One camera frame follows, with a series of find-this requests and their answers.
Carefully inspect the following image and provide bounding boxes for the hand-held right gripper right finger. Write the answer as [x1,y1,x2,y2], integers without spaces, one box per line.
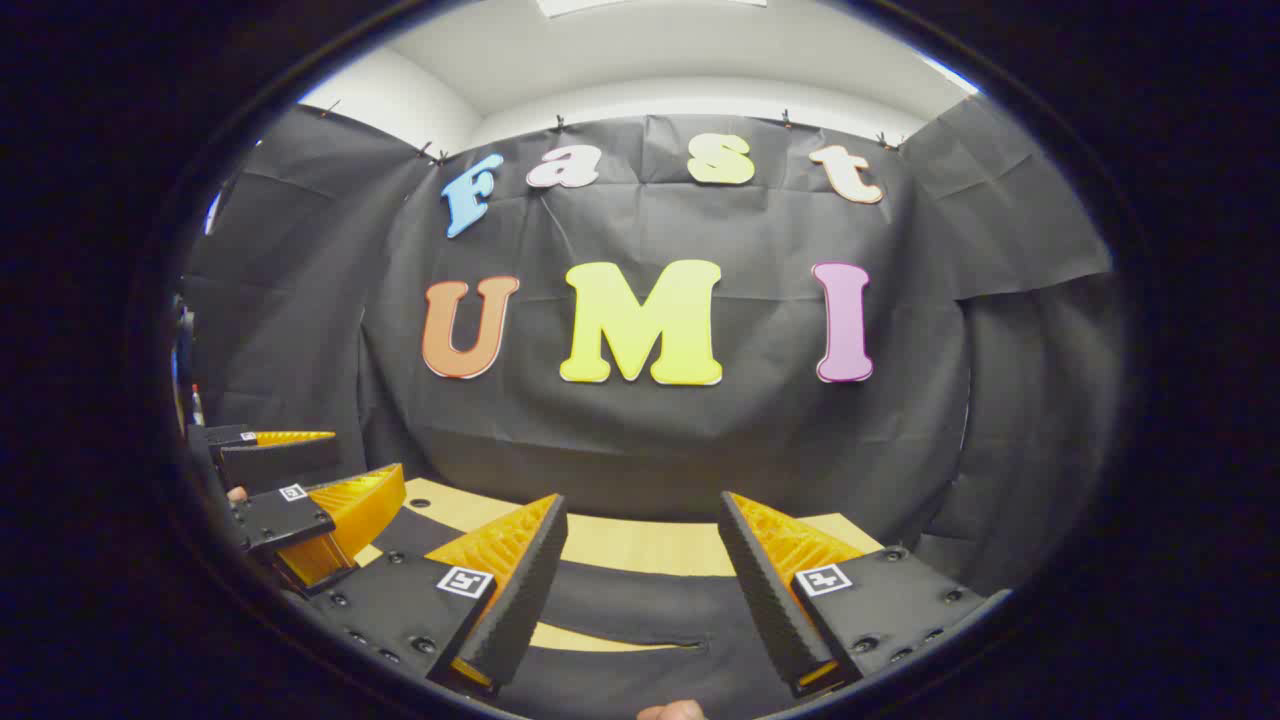
[718,490,1011,699]

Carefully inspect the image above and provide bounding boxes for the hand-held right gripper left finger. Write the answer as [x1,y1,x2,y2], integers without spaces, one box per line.
[300,492,569,696]

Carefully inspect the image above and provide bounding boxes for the black jeans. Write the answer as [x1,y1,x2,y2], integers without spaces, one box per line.
[355,508,796,720]

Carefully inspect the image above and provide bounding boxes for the black backdrop cloth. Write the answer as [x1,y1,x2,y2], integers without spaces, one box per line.
[180,95,1116,601]

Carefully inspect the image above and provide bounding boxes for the ceiling light panel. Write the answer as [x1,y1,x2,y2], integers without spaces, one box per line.
[535,0,771,18]

